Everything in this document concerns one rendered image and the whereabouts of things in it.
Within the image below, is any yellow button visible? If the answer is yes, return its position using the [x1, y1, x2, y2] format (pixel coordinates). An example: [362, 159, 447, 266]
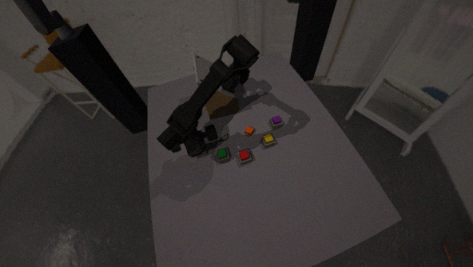
[261, 134, 276, 149]

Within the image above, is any green button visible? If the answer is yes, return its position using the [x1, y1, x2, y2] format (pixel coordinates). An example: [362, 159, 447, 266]
[216, 148, 230, 164]

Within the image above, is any purple button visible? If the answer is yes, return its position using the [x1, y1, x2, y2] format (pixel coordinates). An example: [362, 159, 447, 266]
[269, 115, 284, 129]

